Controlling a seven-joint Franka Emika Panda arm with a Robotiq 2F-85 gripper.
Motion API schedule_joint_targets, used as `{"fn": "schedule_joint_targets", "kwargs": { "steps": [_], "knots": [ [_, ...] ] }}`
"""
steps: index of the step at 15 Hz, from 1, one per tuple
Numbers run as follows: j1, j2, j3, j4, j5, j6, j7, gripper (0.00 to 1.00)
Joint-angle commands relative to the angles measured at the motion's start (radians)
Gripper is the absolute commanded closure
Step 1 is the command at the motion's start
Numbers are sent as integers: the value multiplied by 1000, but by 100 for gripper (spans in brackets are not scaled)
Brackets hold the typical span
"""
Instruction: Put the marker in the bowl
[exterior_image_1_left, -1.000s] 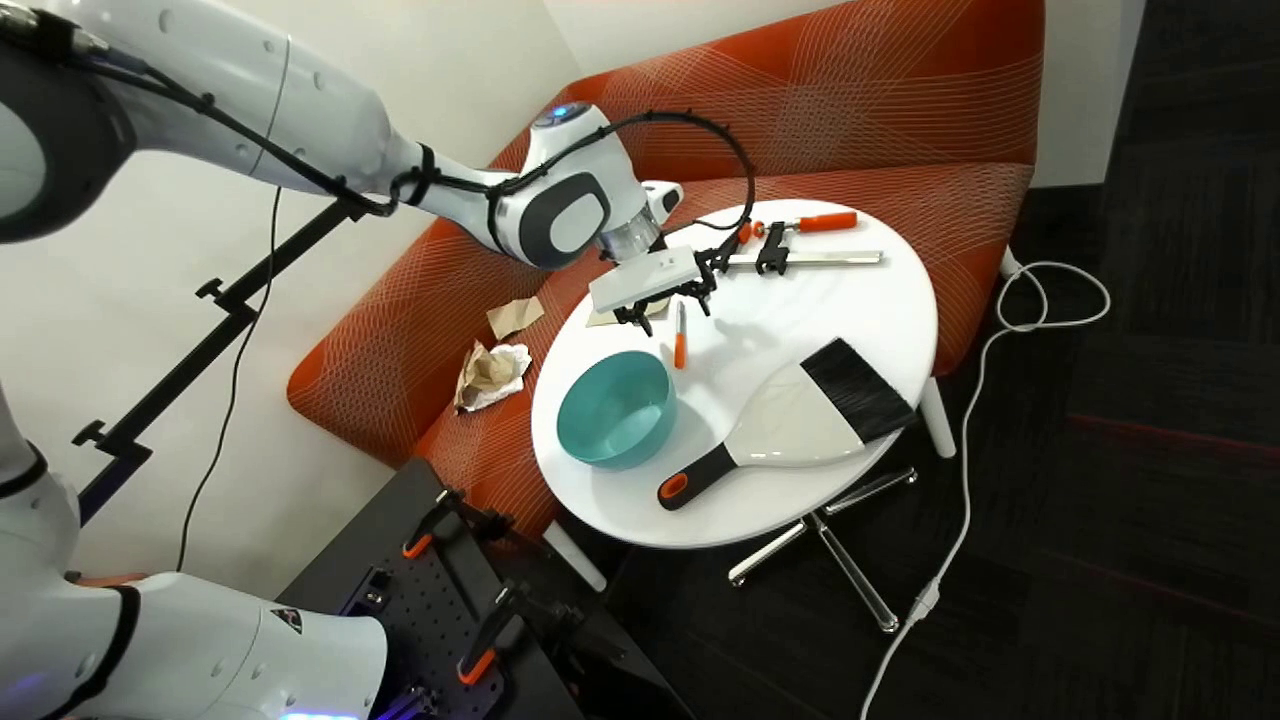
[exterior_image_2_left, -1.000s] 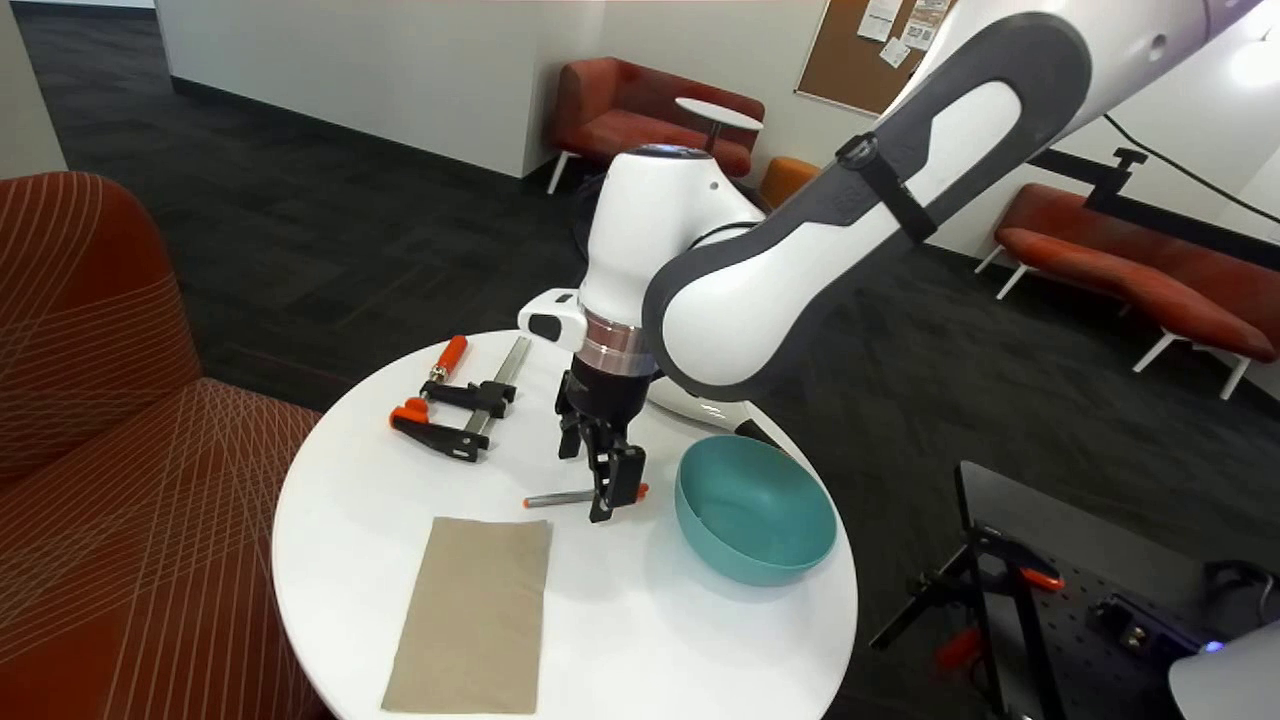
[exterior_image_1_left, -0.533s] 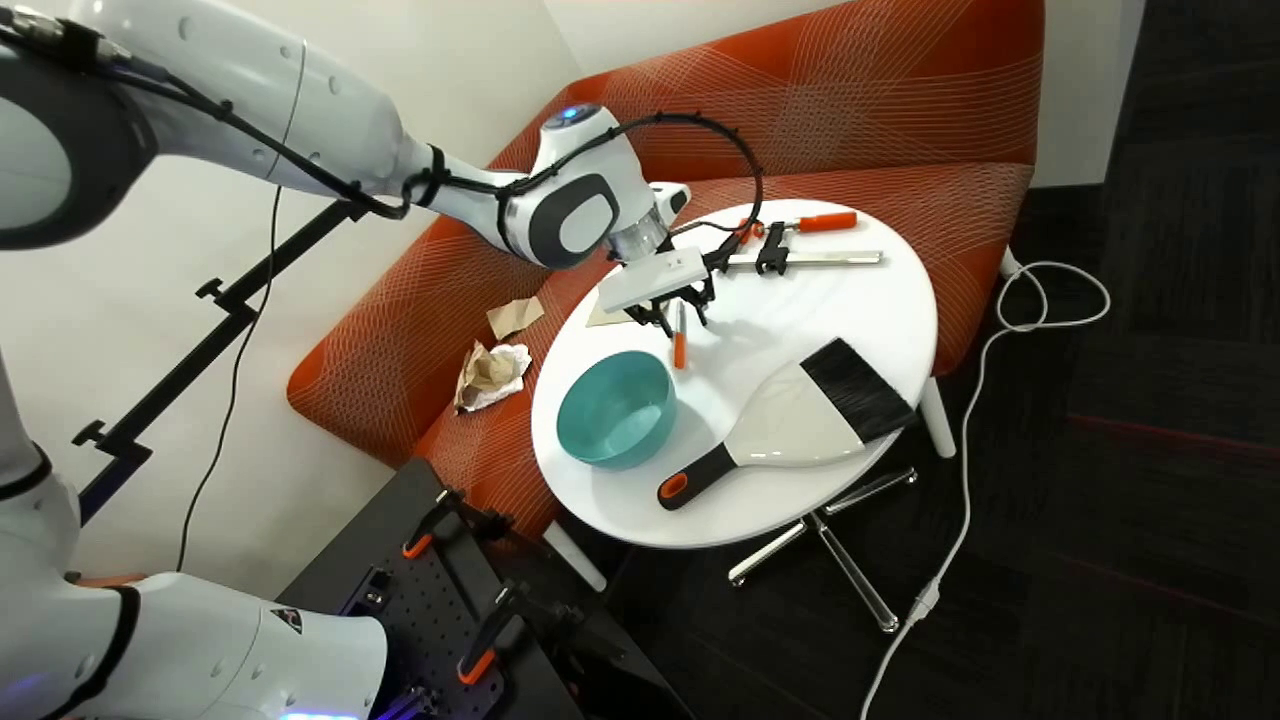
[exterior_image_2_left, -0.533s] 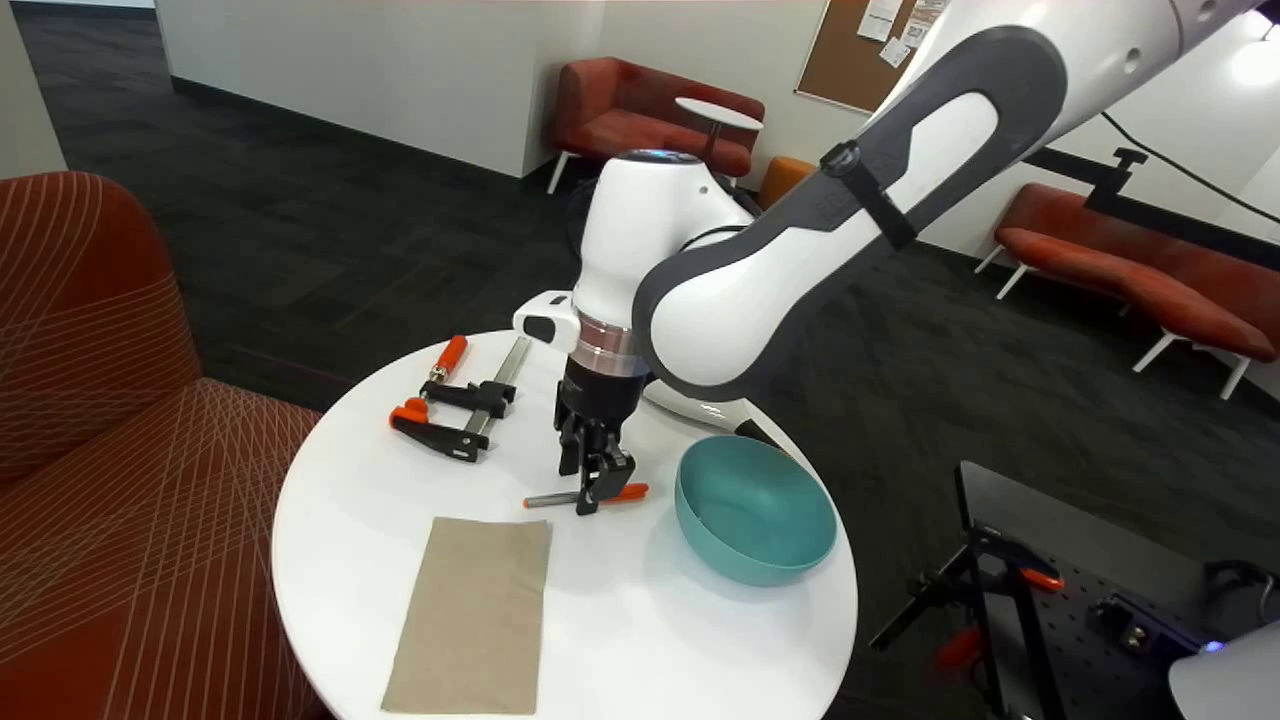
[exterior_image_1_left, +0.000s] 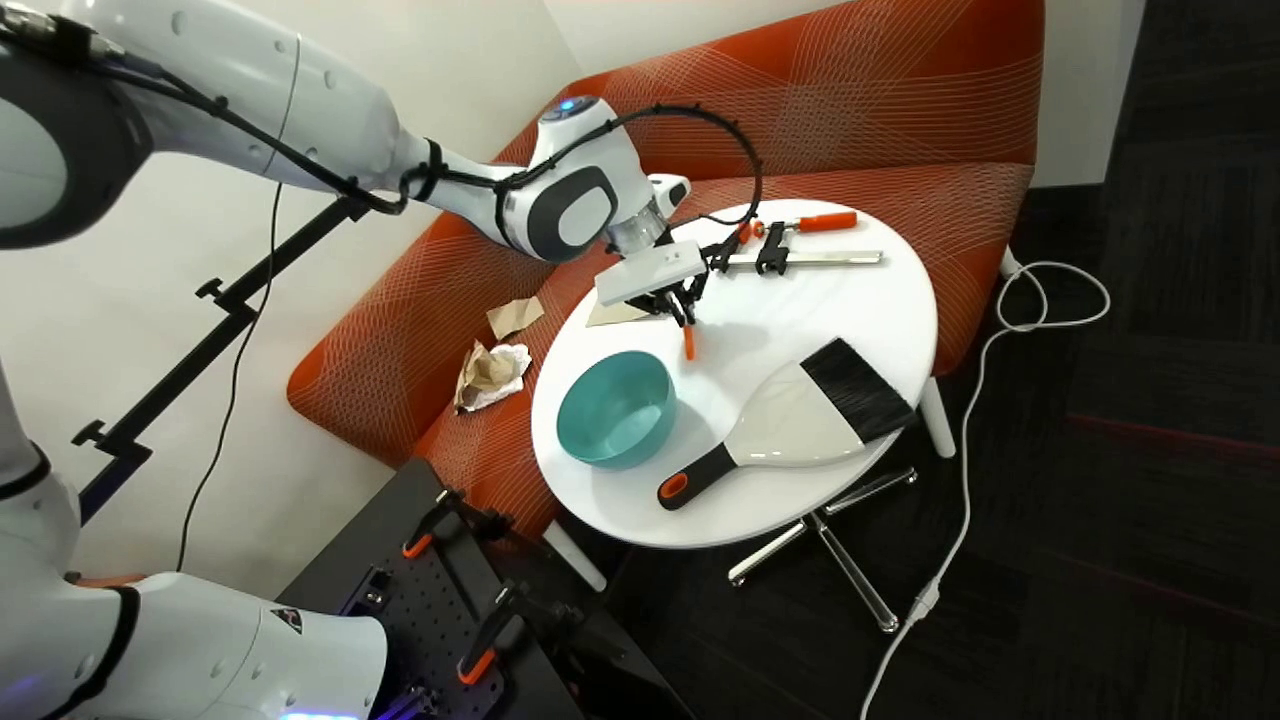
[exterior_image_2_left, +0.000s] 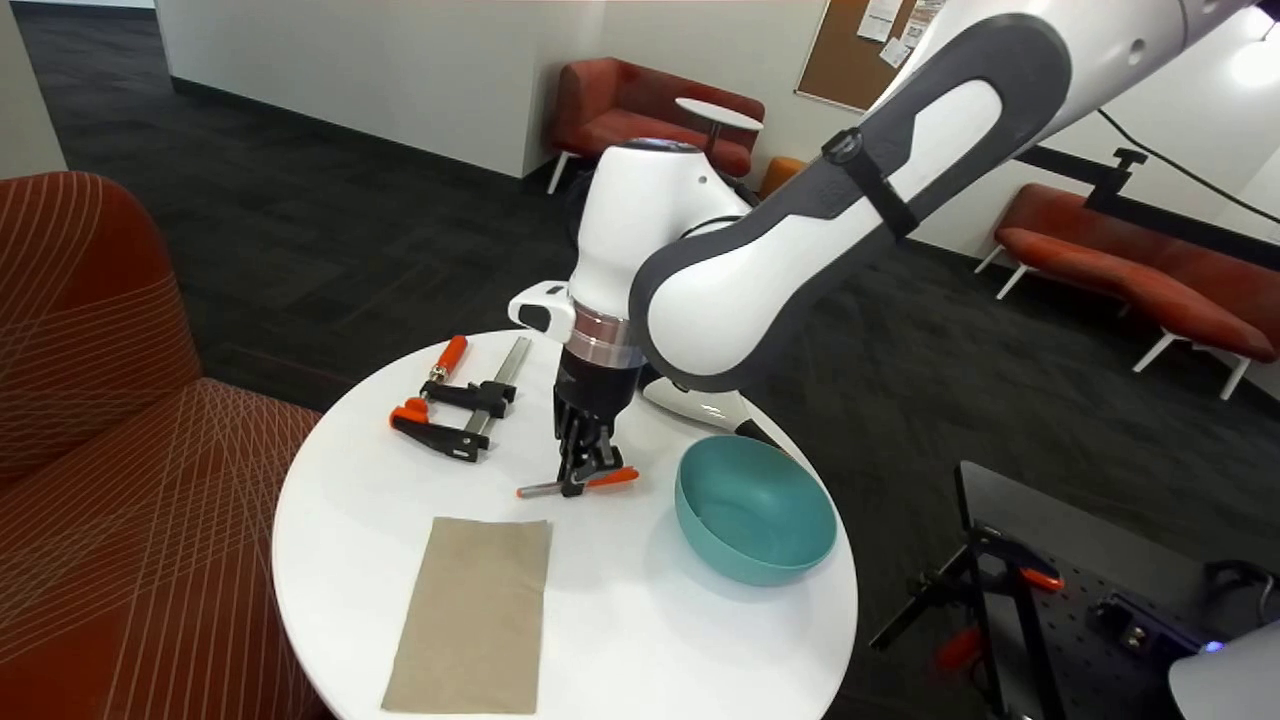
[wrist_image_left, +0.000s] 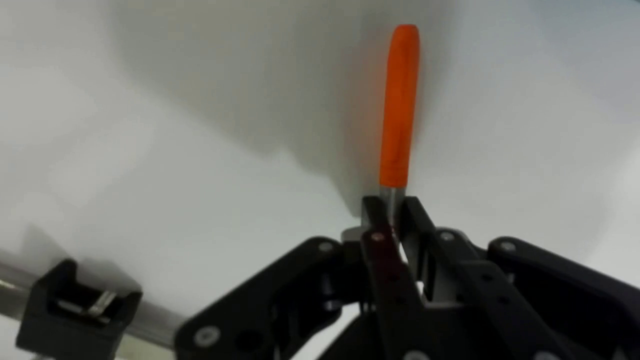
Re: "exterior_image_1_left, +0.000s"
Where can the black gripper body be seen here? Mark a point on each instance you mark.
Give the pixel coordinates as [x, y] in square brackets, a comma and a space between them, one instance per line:
[680, 279]

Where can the grey marker with orange cap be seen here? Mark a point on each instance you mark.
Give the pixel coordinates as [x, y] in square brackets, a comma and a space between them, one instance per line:
[688, 344]

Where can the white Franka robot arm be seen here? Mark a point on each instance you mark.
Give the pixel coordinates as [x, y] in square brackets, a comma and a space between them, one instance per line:
[240, 66]

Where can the teal bowl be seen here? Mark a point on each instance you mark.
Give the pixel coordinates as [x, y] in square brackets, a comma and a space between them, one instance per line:
[618, 408]

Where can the round white table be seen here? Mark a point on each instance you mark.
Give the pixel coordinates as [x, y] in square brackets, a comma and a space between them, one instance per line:
[787, 320]

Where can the orange and black bar clamp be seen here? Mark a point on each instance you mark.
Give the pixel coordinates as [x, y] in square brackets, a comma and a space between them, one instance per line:
[787, 246]

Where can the small beige paper scrap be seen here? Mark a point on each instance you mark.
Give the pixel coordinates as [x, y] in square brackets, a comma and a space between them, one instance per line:
[512, 317]

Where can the crumpled paper wrapper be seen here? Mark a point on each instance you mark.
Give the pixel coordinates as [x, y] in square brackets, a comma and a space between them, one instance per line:
[489, 376]

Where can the orange striped sofa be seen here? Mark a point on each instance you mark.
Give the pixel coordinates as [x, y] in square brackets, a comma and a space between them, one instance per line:
[867, 122]

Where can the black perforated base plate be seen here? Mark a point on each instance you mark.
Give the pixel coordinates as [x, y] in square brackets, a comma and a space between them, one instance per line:
[426, 615]

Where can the black camera stand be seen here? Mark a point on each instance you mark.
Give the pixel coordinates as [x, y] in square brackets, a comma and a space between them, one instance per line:
[226, 307]

